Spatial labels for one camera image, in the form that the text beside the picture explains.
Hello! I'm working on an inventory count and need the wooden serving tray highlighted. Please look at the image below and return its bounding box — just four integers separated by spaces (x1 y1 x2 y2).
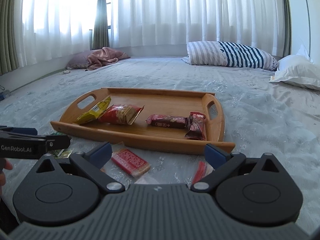
51 88 235 154

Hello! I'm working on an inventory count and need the yellow snack packet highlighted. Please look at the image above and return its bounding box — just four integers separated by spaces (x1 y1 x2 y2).
75 96 111 125

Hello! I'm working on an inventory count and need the pink crumpled blanket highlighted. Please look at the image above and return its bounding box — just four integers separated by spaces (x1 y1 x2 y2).
86 47 130 70

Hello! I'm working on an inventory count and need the person's left hand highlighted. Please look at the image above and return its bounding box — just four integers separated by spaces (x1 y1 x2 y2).
0 158 13 194

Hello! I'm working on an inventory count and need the green snack packet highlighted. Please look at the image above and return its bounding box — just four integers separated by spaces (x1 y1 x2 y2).
48 132 74 159

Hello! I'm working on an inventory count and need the mauve pillow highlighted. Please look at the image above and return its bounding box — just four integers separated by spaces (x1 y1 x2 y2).
66 50 93 69

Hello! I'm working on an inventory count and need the green drape curtain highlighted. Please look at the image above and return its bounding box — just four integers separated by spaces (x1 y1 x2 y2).
92 0 109 49

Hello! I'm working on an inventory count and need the red striped clear packet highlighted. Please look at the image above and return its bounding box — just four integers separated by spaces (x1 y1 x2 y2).
191 161 214 184

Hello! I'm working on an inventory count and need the small dark red snack pack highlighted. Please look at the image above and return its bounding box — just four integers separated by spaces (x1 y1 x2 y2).
184 112 206 140

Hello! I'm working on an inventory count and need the dark red chocolate bar wrapper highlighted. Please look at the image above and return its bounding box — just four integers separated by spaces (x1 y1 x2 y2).
146 114 187 129

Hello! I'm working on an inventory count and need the white sheer curtain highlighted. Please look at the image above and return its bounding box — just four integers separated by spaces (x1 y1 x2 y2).
14 0 287 67

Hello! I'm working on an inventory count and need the striped blue white pillow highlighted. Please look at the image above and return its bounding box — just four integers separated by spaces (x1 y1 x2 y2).
182 41 277 71

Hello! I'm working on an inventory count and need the red clear biscuit packet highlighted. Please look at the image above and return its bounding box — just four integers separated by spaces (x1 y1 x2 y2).
100 142 151 180

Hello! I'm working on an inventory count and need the red cracker snack pack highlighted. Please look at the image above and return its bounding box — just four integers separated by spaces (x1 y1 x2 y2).
98 105 144 125

